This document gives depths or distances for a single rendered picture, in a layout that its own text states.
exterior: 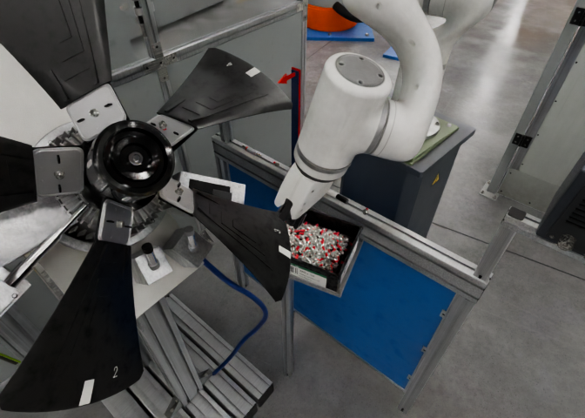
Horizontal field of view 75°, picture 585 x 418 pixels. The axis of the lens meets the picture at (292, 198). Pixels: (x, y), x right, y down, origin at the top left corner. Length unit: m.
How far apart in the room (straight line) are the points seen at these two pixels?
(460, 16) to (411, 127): 0.58
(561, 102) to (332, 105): 1.89
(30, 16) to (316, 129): 0.47
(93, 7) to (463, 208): 2.13
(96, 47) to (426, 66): 0.48
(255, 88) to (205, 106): 0.12
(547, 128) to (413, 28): 1.89
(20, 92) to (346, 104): 0.66
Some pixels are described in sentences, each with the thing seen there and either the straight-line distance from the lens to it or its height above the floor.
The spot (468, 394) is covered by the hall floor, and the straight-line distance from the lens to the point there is 1.80.
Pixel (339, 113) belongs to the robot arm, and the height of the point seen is 1.34.
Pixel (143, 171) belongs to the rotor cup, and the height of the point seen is 1.20.
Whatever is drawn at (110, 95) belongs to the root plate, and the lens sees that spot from 0.68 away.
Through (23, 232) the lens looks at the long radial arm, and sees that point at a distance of 0.75.
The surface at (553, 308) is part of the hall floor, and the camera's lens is 2.18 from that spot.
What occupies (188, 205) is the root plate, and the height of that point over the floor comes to 1.11.
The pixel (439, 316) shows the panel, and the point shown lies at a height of 0.64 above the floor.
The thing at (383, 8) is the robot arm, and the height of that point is 1.43.
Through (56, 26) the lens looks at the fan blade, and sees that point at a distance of 0.72.
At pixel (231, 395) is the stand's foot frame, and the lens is 1.59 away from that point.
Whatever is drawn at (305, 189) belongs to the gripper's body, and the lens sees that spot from 0.55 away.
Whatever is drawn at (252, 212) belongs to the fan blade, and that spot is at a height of 1.01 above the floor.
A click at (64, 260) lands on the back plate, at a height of 0.97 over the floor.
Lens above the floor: 1.57
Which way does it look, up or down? 43 degrees down
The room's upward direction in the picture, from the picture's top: straight up
